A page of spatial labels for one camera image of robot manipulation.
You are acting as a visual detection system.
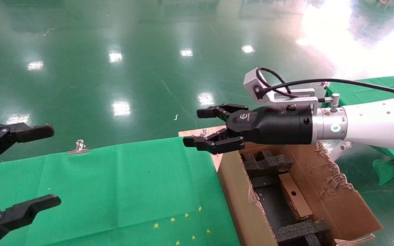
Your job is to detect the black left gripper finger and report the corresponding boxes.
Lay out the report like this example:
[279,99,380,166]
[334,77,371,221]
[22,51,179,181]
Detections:
[0,195,62,246]
[0,122,55,169]

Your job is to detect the large green table cloth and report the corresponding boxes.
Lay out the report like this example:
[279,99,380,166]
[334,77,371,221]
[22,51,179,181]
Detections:
[0,136,242,246]

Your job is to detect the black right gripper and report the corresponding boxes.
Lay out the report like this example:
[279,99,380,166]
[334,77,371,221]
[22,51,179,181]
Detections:
[183,103,314,155]

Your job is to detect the large open brown carton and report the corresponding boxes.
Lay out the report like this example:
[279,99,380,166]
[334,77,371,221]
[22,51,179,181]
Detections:
[208,139,384,246]

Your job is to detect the black foam insert block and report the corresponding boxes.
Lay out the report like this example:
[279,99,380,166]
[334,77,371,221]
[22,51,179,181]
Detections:
[273,220,331,246]
[241,150,293,178]

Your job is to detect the black foam carton liner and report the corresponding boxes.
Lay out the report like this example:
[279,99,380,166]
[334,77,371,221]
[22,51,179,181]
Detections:
[250,175,297,230]

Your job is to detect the green cloth with hanging corner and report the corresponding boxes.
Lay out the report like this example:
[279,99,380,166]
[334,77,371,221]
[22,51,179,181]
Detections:
[322,73,394,187]

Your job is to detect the small brown cardboard box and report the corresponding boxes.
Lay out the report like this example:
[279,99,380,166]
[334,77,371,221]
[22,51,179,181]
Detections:
[278,173,314,221]

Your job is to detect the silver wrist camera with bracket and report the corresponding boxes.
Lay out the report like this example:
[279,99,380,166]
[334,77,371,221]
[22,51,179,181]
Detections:
[243,67,319,106]

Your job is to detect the white table leg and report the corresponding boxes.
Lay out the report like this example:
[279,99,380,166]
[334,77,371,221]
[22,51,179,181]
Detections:
[328,141,352,163]

